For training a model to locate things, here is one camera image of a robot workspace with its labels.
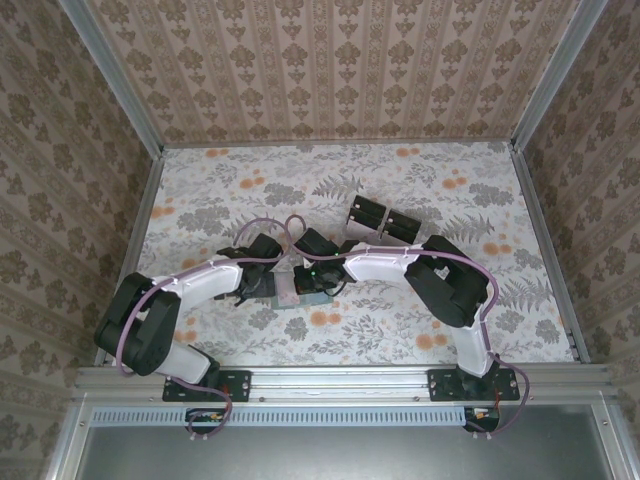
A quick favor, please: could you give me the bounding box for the pink credit card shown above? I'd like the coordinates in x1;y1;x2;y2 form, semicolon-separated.
276;276;302;306
346;223;383;247

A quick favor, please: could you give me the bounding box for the black grey hinged case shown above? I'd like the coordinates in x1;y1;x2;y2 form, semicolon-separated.
344;194;425;249

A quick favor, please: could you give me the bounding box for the black credit card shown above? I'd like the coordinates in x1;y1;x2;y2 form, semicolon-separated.
383;222;420;241
387;208;424;226
349;208;384;226
353;195;387;214

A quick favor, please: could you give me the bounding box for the grey metal panel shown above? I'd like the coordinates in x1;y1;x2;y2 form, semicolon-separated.
74;423;611;480

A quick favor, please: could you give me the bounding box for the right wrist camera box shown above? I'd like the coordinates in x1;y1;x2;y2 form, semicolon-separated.
292;227;340;261

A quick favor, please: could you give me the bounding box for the long aluminium base rail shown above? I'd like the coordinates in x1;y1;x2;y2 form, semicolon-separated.
74;363;621;402

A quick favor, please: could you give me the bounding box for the aluminium side rail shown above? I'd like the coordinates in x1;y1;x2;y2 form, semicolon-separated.
93;149;166;366
508;144;592;364

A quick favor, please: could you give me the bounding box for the white slotted cable duct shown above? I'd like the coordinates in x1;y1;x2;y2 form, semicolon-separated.
91;405;471;428

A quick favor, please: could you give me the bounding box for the aluminium frame post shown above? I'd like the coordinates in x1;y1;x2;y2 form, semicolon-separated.
508;0;612;151
55;0;166;159

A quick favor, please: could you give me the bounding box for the aluminium frame rail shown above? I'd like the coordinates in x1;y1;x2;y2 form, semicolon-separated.
42;394;96;480
589;399;634;480

